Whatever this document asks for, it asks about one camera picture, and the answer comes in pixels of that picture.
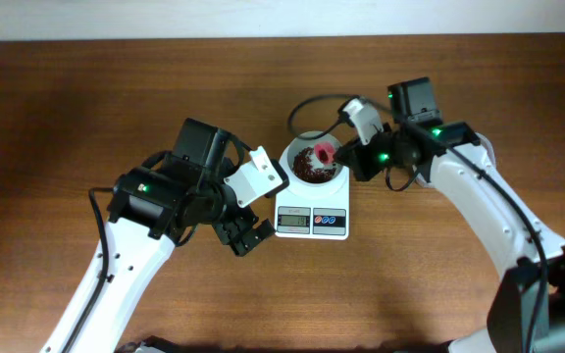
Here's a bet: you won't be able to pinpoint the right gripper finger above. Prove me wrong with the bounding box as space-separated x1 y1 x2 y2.
334 137 364 160
334 154 368 181

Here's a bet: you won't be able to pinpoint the pink measuring scoop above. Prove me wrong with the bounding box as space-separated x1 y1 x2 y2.
313 141 336 165

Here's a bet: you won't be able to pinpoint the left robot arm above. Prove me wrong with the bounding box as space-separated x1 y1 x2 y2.
43 119 288 352

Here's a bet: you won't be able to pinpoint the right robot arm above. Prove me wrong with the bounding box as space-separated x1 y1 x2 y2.
335 77 565 353

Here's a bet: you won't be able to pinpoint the white digital kitchen scale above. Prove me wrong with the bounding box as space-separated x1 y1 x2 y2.
275 152 350 240

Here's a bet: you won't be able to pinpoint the white round bowl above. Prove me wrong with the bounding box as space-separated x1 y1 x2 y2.
285 131 342 184

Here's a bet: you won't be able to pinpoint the red beans in bowl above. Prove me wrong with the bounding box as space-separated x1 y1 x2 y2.
292 147 336 183

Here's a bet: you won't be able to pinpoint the clear plastic bean container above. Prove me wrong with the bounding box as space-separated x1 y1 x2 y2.
415 132 497 188

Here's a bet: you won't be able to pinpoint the right black cable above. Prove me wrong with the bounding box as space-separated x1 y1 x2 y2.
286 93 551 353

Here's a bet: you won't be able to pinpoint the black cable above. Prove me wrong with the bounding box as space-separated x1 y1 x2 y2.
286 93 551 353
61 134 254 353

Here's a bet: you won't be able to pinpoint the left black cable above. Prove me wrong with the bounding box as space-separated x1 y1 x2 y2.
61 134 254 353

